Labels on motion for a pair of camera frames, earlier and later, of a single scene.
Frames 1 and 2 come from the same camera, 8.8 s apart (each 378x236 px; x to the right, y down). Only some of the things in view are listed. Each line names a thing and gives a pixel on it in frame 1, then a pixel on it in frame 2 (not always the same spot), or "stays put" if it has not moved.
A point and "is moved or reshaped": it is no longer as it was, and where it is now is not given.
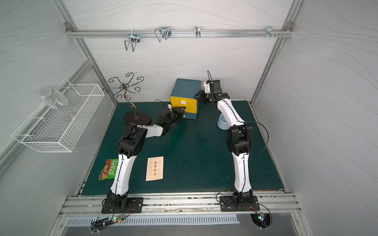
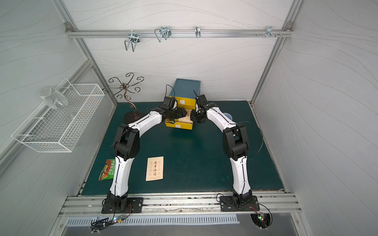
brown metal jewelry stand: x=140 y=118 stays put
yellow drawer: x=189 y=108 is moved or reshaped
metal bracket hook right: x=269 y=31 stays put
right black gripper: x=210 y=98 → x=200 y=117
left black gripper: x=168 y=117 stays put
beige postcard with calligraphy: x=154 y=170 stays put
